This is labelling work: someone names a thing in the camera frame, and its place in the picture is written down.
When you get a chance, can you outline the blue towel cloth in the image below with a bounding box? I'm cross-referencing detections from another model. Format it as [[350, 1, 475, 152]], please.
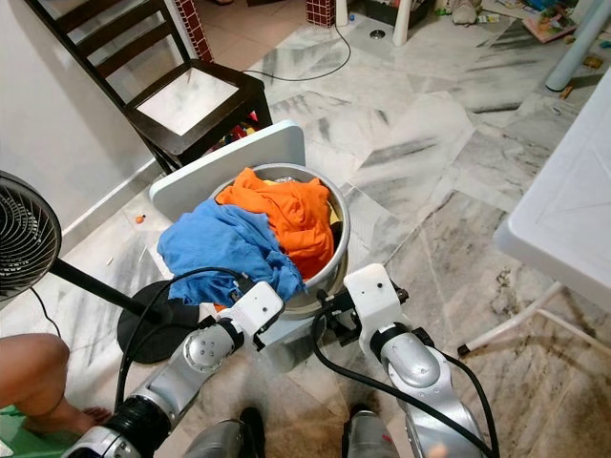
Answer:
[[158, 198, 308, 306]]

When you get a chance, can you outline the silver metal pot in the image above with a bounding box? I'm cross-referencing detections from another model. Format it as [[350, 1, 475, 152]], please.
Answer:
[[208, 164, 352, 321]]

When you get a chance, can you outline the orange cloth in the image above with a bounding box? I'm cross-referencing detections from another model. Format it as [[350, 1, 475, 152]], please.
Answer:
[[215, 167, 337, 280]]

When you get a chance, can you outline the grey right robot leg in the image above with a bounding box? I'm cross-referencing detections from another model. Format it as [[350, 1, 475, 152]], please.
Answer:
[[344, 406, 402, 458]]

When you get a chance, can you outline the grey robot leg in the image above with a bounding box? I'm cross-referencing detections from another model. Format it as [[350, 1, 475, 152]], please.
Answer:
[[344, 406, 402, 458], [191, 408, 263, 458]]

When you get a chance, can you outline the grey left robot leg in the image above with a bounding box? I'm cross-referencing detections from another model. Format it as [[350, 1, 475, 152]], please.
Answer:
[[191, 408, 263, 458]]

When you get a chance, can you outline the dark wooden chair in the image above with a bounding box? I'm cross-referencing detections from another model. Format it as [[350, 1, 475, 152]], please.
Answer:
[[24, 0, 273, 175]]

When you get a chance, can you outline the white folding table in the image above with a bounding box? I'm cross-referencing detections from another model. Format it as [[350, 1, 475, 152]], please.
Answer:
[[458, 67, 611, 356]]

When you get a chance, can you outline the black floor fan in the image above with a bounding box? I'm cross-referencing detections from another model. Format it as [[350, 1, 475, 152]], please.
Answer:
[[0, 172, 63, 302]]

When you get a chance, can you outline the person's bare leg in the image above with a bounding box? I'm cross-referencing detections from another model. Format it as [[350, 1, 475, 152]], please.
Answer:
[[0, 334, 116, 440]]

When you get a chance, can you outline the green floor mat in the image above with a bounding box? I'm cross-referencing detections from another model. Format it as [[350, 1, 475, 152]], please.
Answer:
[[0, 406, 58, 458]]

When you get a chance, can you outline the pale blue pole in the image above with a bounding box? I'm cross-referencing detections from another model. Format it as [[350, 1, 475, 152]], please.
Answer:
[[544, 0, 611, 94]]

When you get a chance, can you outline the colourful picture book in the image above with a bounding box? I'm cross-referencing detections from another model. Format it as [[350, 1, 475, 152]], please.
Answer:
[[511, 0, 579, 44]]

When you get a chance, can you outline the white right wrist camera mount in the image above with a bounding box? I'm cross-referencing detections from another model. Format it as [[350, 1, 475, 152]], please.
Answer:
[[344, 264, 404, 333]]

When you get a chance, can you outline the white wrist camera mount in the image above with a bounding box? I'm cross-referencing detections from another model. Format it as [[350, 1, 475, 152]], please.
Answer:
[[224, 280, 285, 337], [344, 264, 404, 333]]

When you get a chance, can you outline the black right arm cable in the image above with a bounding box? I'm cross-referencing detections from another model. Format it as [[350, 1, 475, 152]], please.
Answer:
[[310, 305, 502, 458]]

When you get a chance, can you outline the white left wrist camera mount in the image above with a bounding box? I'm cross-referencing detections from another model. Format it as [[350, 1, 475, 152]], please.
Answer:
[[224, 280, 285, 337]]

